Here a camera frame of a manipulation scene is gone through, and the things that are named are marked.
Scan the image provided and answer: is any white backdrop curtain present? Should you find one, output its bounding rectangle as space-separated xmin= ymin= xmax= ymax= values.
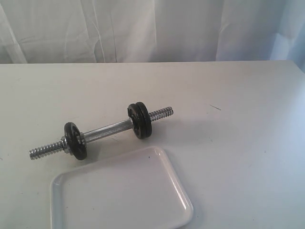
xmin=0 ymin=0 xmax=305 ymax=69

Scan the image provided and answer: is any black weight plate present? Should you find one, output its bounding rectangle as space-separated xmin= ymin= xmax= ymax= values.
xmin=136 ymin=102 xmax=152 ymax=139
xmin=127 ymin=104 xmax=145 ymax=139
xmin=64 ymin=122 xmax=87 ymax=160

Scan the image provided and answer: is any chrome threaded dumbbell bar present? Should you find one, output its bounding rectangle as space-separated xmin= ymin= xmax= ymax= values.
xmin=29 ymin=106 xmax=173 ymax=160

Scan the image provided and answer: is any white rectangular tray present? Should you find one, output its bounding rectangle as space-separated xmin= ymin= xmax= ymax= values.
xmin=51 ymin=146 xmax=193 ymax=229

